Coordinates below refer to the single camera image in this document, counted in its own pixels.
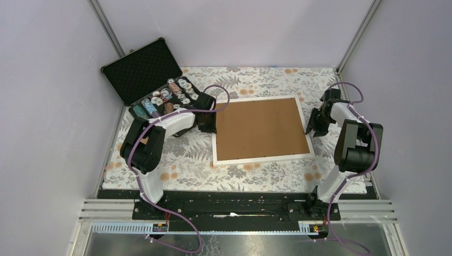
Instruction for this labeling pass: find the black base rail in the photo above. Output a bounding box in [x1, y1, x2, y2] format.
[132, 191, 341, 232]

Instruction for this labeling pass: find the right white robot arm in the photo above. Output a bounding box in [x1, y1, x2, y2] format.
[304, 88, 384, 220]

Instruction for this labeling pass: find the brown cardboard backing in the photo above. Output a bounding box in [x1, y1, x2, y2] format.
[215, 98, 311, 162]

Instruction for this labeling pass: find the black poker chip case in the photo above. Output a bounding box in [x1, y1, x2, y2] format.
[101, 38, 206, 119]

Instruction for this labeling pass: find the white picture frame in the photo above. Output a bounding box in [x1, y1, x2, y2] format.
[211, 94, 316, 167]

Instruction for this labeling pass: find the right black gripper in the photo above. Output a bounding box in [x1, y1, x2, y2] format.
[304, 108, 333, 138]

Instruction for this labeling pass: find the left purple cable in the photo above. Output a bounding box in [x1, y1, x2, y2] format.
[127, 84, 231, 254]

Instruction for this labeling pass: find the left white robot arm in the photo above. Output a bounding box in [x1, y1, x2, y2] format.
[119, 92, 216, 219]

